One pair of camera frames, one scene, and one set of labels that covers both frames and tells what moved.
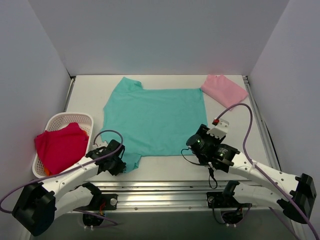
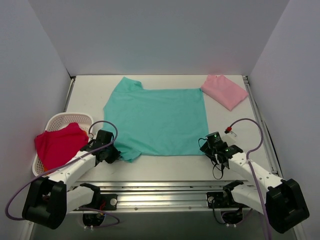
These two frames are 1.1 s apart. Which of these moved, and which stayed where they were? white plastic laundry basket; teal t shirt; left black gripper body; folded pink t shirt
Moved: left black gripper body
Stayed: folded pink t shirt; teal t shirt; white plastic laundry basket
